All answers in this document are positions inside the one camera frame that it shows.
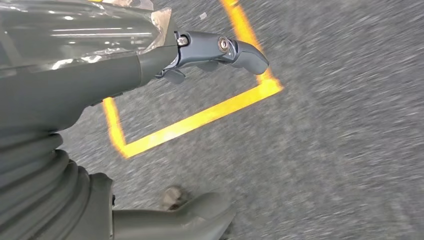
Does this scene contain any yellow floor tape square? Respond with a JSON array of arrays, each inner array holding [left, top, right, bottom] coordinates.
[[101, 0, 285, 160]]

